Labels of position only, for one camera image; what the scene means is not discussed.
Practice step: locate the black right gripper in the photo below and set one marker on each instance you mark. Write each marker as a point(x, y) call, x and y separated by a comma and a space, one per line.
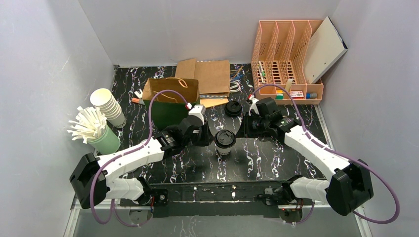
point(248, 124)

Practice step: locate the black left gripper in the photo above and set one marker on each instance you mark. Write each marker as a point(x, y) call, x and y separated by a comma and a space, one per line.
point(203, 136)

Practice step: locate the green kraft paper bag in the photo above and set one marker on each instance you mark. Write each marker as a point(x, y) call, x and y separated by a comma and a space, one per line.
point(169, 108)

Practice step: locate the black coffee cup lid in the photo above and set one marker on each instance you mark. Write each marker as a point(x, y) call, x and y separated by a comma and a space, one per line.
point(233, 109)

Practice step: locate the white paper coffee cup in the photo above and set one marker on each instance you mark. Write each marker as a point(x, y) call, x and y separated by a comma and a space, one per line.
point(223, 150)

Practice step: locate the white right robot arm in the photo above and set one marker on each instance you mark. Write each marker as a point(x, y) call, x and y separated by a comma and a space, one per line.
point(347, 185)

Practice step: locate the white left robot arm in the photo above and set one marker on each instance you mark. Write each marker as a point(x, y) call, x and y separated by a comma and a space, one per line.
point(97, 178)

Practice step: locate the red and white small box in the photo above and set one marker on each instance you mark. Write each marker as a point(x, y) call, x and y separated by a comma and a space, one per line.
point(297, 94)

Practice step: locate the grey blue small bottle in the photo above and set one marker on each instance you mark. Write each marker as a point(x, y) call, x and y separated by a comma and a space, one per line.
point(311, 95)

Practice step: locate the stack of flat paper bags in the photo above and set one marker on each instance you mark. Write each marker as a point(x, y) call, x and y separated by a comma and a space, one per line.
point(213, 78)

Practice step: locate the teal and orange stapler tools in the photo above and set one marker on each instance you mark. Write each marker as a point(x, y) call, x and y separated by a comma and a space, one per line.
point(138, 97)

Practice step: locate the orange plastic file organizer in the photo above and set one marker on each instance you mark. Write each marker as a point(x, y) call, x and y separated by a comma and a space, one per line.
point(278, 56)

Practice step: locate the stack of white paper cups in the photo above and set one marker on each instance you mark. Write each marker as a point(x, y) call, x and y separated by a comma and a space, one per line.
point(104, 100)

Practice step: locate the green cup of white straws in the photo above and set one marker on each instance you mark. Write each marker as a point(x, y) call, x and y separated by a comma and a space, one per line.
point(91, 126)

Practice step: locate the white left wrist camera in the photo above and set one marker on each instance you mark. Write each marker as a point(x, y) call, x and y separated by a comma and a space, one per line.
point(196, 115)

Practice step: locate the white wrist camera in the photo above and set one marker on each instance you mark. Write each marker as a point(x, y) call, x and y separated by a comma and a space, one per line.
point(196, 115)
point(253, 107)

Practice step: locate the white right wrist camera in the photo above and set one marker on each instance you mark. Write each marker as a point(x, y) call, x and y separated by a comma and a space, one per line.
point(253, 107)

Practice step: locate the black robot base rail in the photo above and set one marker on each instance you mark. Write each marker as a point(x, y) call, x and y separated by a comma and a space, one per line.
point(256, 198)

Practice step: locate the white board leaning on wall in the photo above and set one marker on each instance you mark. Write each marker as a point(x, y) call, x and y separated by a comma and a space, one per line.
point(325, 47)

